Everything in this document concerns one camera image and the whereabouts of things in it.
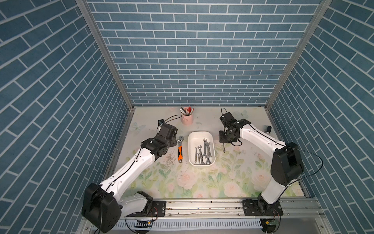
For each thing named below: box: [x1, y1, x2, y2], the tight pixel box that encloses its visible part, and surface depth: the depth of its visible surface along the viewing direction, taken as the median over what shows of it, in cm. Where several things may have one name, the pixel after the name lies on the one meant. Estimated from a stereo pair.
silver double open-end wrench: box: [197, 145, 205, 166], surface depth 94 cm
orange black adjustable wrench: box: [176, 135, 185, 163], surface depth 98 cm
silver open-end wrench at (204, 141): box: [202, 138, 208, 159], surface depth 98 cm
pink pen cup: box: [181, 113, 194, 126], surface depth 105 cm
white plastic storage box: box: [187, 130, 216, 167], surface depth 98 cm
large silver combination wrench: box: [205, 141, 212, 165], surface depth 96 cm
